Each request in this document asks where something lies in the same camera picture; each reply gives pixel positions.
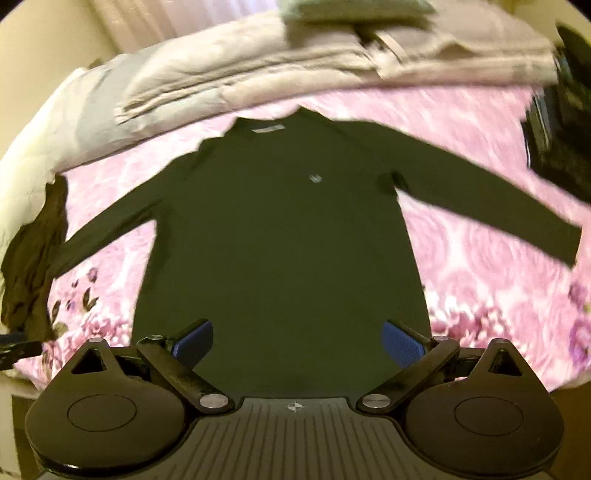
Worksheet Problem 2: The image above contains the grey green pillow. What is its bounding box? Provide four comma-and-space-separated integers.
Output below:
277, 0, 435, 22

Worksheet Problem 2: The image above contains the pink floral bed sheet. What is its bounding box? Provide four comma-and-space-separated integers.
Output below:
10, 87, 590, 390

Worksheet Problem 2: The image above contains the pink sheer curtain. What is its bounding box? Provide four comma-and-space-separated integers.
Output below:
91, 0, 277, 53

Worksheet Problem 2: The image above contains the grey beige folded duvet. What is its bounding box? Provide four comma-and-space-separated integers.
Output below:
45, 52, 297, 174

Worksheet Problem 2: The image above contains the beige folded blanket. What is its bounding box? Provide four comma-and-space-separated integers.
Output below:
113, 1, 558, 123

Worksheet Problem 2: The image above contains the dark brown garment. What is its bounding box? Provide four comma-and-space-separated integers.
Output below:
1, 175, 68, 342

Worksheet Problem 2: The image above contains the black long sleeve shirt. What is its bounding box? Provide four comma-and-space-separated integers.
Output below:
49, 109, 581, 398

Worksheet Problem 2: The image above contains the white quilted headboard cushion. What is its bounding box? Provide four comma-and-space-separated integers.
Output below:
1, 68, 93, 253

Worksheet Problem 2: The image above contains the stack of folded dark clothes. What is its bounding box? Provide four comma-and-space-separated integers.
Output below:
522, 23, 590, 203

